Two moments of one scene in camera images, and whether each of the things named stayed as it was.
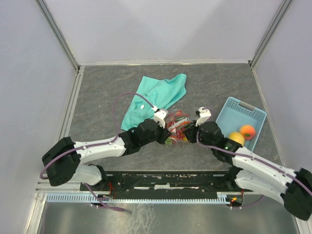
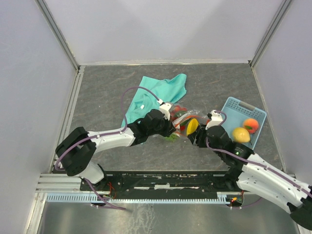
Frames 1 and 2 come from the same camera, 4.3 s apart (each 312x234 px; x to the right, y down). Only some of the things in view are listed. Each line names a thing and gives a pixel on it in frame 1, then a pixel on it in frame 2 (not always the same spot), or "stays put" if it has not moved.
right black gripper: x=189 y=132 -> x=196 y=137
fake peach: x=248 y=131 -> x=251 y=125
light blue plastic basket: x=236 y=113 stays put
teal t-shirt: x=159 y=93 stays put
